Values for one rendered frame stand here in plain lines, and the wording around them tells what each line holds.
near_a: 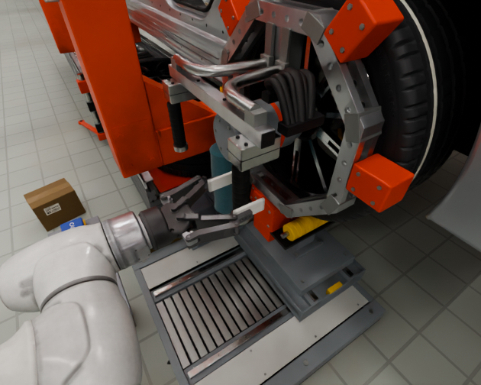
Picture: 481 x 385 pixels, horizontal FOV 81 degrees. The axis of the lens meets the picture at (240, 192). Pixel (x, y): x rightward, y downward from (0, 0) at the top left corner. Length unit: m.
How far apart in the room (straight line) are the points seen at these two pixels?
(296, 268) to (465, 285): 0.87
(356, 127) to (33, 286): 0.58
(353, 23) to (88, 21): 0.70
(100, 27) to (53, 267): 0.71
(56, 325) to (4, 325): 1.25
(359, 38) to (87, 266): 0.55
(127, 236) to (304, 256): 0.89
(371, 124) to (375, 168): 0.09
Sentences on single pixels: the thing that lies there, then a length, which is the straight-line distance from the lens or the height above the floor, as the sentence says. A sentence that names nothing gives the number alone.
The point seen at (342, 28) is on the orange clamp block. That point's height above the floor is 1.11.
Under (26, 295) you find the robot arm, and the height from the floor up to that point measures 0.85.
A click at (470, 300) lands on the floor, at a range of 1.73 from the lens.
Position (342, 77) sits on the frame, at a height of 1.03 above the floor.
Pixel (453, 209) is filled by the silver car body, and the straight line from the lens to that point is 0.73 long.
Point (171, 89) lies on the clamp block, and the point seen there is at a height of 0.94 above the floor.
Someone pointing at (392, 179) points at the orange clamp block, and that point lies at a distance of 0.61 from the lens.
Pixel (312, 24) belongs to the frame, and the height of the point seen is 1.10.
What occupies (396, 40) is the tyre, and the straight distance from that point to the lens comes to 0.64.
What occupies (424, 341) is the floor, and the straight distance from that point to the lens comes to 1.50.
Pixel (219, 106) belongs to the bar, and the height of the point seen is 0.97.
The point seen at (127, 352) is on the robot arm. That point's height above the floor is 0.85.
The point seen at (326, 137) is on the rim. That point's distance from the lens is 0.80.
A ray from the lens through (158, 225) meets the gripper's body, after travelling 0.51.
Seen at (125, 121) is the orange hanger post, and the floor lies 0.75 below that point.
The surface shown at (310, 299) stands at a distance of 1.22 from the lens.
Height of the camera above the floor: 1.22
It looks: 42 degrees down
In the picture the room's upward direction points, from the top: straight up
